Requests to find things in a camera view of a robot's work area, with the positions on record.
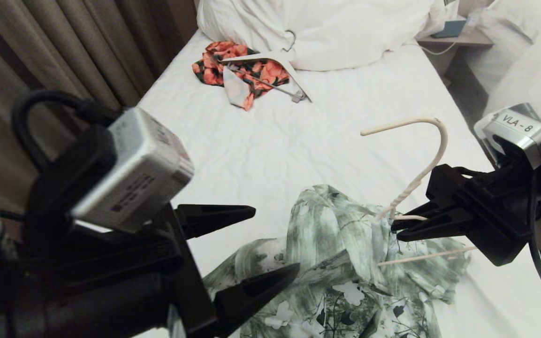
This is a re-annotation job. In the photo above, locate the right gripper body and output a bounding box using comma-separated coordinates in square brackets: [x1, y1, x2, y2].
[426, 164, 541, 267]

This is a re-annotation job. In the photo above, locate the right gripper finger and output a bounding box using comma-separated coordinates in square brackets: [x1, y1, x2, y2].
[396, 217, 476, 243]
[390, 202, 461, 232]

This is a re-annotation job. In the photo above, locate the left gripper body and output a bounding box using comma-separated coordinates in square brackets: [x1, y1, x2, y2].
[0, 203, 218, 338]

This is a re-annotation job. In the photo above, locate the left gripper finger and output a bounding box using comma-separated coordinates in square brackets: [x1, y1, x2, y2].
[213, 262, 302, 338]
[175, 204, 256, 240]

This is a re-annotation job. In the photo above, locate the cream clothes hanger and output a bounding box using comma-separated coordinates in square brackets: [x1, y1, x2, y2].
[360, 117, 478, 267]

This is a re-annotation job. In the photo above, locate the bed with white sheet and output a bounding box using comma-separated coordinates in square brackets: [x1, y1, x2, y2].
[132, 27, 541, 338]

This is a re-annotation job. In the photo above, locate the green floral shirt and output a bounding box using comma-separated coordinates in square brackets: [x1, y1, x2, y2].
[167, 184, 471, 338]

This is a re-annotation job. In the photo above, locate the orange floral shirt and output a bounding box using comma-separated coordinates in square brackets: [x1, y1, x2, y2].
[191, 41, 292, 112]

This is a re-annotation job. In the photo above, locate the bed with white duvet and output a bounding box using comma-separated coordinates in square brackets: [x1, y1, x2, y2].
[466, 0, 541, 134]

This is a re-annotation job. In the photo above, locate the white clothes hanger with clips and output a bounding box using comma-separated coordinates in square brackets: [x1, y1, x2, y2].
[221, 29, 313, 104]

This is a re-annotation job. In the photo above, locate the wooden nightstand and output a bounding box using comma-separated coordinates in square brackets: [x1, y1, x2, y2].
[416, 18, 495, 88]

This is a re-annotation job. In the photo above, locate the blue device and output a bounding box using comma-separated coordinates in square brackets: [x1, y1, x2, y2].
[432, 19, 467, 39]

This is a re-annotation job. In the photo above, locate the white pillow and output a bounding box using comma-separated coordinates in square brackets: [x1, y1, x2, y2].
[196, 0, 459, 72]

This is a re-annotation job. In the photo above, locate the beige curtain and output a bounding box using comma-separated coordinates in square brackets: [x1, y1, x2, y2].
[0, 0, 200, 214]

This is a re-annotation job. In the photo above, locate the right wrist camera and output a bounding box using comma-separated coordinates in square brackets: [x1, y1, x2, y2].
[474, 103, 541, 172]

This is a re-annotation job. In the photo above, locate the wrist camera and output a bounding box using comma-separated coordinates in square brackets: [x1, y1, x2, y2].
[25, 107, 195, 235]
[474, 103, 541, 172]

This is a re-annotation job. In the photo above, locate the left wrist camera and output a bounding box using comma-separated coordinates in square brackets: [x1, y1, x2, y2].
[25, 107, 195, 235]

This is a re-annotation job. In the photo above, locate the white cable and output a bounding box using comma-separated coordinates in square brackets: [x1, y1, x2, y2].
[421, 39, 459, 56]

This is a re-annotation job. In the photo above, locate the black cable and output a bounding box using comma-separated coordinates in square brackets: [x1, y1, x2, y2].
[11, 90, 122, 175]

